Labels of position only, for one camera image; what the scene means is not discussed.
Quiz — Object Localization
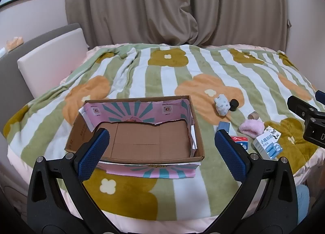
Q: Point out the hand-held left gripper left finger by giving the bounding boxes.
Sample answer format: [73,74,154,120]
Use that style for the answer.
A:
[27,128,120,234]

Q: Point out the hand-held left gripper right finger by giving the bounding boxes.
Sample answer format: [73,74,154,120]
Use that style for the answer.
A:
[208,128,302,234]

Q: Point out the red and blue packet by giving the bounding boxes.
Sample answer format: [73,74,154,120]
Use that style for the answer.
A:
[230,135,249,151]

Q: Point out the small blue box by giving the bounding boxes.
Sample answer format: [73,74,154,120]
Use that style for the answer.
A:
[218,122,231,134]

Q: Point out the pink fluffy sock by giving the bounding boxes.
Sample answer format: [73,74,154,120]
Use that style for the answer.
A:
[239,119,265,138]

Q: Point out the white and blue carton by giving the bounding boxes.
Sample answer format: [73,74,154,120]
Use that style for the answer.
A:
[252,126,283,160]

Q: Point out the cardboard box with pink lining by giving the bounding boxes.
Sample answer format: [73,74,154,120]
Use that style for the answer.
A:
[65,95,206,179]

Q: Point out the white blue patterned sock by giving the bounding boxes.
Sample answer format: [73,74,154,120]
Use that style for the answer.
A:
[214,94,231,116]

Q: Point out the light blue fluffy cloth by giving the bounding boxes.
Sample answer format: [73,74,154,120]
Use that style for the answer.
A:
[295,184,311,224]

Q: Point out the pink bed sheet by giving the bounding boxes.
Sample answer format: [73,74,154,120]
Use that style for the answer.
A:
[7,145,325,234]

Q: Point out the striped floral blanket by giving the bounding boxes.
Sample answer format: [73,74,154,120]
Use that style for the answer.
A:
[4,43,325,218]

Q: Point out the cream headboard cushion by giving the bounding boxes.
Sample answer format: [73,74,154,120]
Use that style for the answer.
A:
[17,28,88,98]

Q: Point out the grey headboard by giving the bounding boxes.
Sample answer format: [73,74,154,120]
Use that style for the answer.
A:
[0,23,82,133]

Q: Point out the orange soft item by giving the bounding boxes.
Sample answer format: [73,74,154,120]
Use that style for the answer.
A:
[5,36,24,52]

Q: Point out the beige curtain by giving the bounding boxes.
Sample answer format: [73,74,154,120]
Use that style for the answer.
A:
[65,0,295,48]

